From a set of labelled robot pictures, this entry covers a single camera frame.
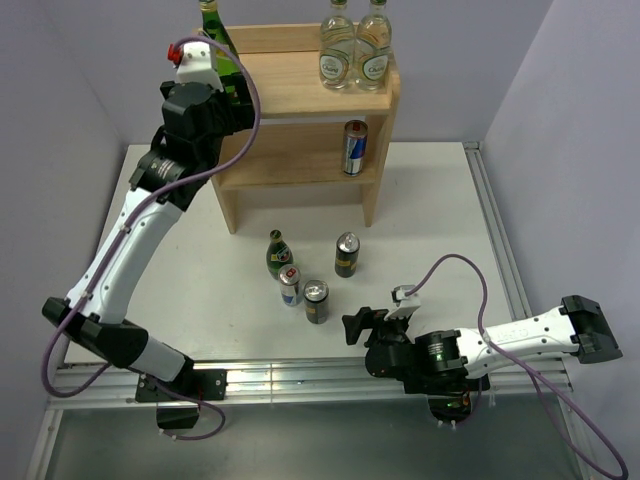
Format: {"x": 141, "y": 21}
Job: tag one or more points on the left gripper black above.
{"x": 240, "y": 116}

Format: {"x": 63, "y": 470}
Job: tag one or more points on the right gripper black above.
{"x": 368, "y": 318}

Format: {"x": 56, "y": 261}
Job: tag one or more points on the blue silver can red top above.
{"x": 354, "y": 147}

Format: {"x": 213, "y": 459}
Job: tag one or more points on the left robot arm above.
{"x": 94, "y": 311}

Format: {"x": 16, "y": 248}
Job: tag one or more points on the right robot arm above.
{"x": 426, "y": 295}

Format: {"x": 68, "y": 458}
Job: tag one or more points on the wooden shelf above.
{"x": 300, "y": 140}

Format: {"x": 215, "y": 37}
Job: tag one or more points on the black can front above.
{"x": 316, "y": 301}

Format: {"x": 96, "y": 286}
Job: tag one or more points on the black can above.
{"x": 316, "y": 301}
{"x": 346, "y": 256}

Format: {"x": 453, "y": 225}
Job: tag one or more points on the black can back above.
{"x": 346, "y": 256}

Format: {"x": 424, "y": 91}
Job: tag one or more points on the blue silver energy can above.
{"x": 289, "y": 278}

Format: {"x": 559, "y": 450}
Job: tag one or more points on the green glass bottle back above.
{"x": 278, "y": 254}

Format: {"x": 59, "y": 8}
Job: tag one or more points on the clear glass bottle left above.
{"x": 337, "y": 39}

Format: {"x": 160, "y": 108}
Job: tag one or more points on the clear glass bottle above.
{"x": 337, "y": 39}
{"x": 373, "y": 47}

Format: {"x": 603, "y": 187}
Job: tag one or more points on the clear glass bottle right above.
{"x": 373, "y": 47}

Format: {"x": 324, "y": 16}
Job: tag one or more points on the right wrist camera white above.
{"x": 406, "y": 301}

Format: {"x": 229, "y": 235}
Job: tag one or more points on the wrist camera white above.
{"x": 194, "y": 62}
{"x": 406, "y": 301}

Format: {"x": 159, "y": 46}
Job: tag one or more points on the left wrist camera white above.
{"x": 194, "y": 62}

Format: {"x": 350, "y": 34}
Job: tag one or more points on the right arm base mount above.
{"x": 449, "y": 401}

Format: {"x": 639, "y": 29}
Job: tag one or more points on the aluminium rail right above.
{"x": 510, "y": 277}

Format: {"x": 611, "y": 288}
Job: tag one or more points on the aluminium rail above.
{"x": 300, "y": 381}
{"x": 510, "y": 277}

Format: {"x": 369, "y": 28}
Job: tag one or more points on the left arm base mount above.
{"x": 181, "y": 404}

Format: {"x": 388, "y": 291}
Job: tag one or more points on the aluminium rail front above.
{"x": 300, "y": 381}

